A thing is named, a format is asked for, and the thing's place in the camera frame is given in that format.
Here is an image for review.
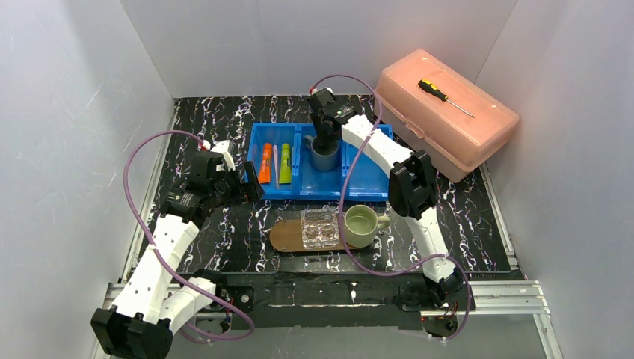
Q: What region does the pink plastic toolbox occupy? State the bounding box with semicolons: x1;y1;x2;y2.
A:
375;49;520;182

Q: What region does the light green ceramic mug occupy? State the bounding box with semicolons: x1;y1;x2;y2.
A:
344;205;391;248

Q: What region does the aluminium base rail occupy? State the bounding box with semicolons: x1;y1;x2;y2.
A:
102;280;551;316

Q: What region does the clear plastic toothbrush holder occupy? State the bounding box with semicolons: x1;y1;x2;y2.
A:
301;209;340;250

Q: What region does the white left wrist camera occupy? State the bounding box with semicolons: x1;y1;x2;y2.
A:
210;140;236;171

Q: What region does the blue three-compartment bin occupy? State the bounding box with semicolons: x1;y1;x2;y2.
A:
247;123;389;202

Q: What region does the grey-blue ceramic mug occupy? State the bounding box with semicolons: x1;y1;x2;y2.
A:
303;135;341;172

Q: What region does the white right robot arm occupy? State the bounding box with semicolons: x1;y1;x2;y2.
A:
307;88;463;306

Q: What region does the orange toothpaste tube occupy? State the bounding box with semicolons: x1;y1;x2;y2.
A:
258;143;273;184

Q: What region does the purple cable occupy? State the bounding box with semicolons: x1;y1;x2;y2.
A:
309;74;474;342
123;130;256;344

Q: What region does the yellow-green toothpaste tube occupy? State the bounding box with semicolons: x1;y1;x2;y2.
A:
279;143;292;184

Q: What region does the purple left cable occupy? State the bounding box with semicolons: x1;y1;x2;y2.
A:
123;130;256;344

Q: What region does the yellow black screwdriver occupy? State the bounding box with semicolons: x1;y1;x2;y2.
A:
418;79;474;118

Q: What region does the oval wooden tray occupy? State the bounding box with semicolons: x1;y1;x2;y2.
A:
269;220;344;253

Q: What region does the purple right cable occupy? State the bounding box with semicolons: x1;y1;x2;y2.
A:
309;74;474;342

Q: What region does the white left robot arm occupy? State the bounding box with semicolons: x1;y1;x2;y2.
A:
90;149;263;358

